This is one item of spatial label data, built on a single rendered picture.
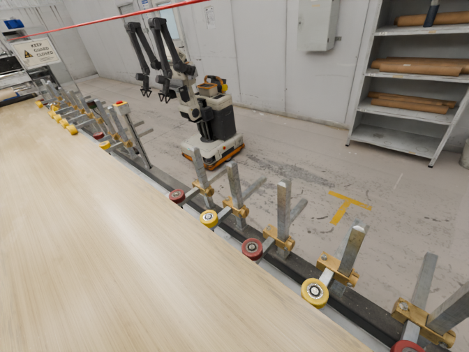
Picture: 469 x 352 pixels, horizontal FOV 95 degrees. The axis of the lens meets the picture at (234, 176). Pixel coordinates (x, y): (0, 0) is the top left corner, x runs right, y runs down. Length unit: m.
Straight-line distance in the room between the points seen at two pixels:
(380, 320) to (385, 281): 0.94
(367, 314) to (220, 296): 0.54
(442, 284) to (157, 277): 1.83
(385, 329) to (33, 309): 1.21
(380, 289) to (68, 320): 1.73
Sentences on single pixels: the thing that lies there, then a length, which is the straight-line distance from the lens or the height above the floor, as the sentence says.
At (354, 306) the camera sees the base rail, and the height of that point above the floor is 0.70.
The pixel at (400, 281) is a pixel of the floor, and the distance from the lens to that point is 2.01.
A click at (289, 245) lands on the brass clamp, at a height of 0.83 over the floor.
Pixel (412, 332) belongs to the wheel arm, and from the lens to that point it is 0.91.
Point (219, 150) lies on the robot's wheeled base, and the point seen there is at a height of 0.25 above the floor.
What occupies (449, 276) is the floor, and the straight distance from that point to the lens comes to 2.18.
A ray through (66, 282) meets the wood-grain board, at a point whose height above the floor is 0.90.
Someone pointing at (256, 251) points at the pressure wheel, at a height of 0.91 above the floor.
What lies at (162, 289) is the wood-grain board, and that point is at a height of 0.90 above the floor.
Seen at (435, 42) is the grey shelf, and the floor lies 1.09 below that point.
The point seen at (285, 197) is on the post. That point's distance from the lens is 0.76.
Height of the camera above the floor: 1.62
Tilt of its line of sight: 38 degrees down
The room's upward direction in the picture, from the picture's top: 9 degrees counter-clockwise
